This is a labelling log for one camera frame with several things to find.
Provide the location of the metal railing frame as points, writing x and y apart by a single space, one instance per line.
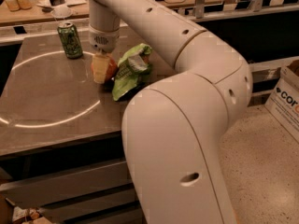
279 19

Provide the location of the cardboard box with lettering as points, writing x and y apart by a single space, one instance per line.
283 102

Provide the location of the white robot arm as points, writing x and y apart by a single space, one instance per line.
171 129

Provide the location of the grey drawer cabinet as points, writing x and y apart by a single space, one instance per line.
60 138

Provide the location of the green rice chip bag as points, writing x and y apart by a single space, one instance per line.
133 69

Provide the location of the green soda can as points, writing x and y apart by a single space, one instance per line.
68 34

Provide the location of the black power adapter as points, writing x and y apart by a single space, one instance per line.
56 2

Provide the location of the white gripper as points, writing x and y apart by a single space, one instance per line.
103 41

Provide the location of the white bowl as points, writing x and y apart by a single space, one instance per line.
61 12

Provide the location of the red apple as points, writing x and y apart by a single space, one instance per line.
112 69

